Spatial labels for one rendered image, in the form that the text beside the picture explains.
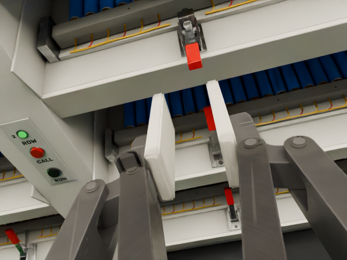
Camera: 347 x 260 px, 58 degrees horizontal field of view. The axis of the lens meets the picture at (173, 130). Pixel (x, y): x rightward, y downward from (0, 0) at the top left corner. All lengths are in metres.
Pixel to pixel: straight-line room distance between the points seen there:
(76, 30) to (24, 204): 0.31
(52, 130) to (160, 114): 0.25
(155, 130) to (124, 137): 0.34
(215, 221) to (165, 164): 0.49
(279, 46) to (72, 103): 0.24
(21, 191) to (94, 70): 0.29
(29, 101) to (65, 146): 0.08
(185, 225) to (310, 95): 0.34
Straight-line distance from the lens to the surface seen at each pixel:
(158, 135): 0.16
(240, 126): 0.16
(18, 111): 0.41
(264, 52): 0.35
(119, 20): 0.38
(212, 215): 0.64
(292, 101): 0.49
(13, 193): 0.60
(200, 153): 0.48
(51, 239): 0.74
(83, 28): 0.39
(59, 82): 0.39
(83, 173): 0.47
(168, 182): 0.15
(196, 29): 0.33
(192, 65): 0.28
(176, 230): 0.65
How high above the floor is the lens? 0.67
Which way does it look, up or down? 42 degrees down
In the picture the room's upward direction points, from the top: 20 degrees counter-clockwise
